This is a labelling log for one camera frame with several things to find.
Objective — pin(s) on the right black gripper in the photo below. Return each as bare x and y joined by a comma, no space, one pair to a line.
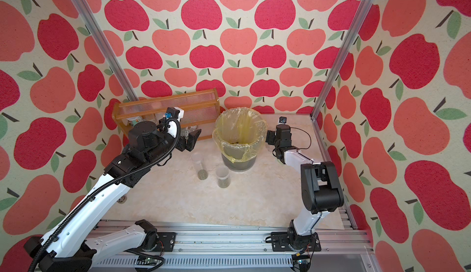
271,136

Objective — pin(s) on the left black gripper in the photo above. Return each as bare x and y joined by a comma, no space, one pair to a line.
192,140

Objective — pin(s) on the tall clear jar with beans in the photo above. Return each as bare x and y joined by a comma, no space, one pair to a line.
198,163

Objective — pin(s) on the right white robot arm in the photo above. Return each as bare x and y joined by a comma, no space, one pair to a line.
321,193

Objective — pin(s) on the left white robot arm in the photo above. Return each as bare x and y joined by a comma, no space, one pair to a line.
66,248

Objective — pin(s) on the short clear jar with beans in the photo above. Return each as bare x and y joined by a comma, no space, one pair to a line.
223,177

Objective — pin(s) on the green packet on shelf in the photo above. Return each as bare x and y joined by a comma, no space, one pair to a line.
188,130

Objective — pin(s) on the orange wooden shelf rack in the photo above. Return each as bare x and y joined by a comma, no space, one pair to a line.
195,111

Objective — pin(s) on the grey bin with yellow bag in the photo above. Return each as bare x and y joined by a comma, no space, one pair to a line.
240,134

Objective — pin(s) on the white printed cup on shelf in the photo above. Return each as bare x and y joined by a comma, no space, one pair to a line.
134,120

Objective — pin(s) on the small circuit board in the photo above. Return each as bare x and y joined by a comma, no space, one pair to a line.
147,261

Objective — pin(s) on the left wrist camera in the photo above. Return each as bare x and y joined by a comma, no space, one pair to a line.
172,113

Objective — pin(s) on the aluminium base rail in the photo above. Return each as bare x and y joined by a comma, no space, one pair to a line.
199,246

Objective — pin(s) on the left aluminium frame post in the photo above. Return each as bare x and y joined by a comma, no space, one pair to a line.
104,46

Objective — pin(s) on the aluminium frame post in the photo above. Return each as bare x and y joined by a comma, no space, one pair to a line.
350,37
104,46

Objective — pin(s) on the right aluminium frame post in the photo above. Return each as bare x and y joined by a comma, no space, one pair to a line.
350,37

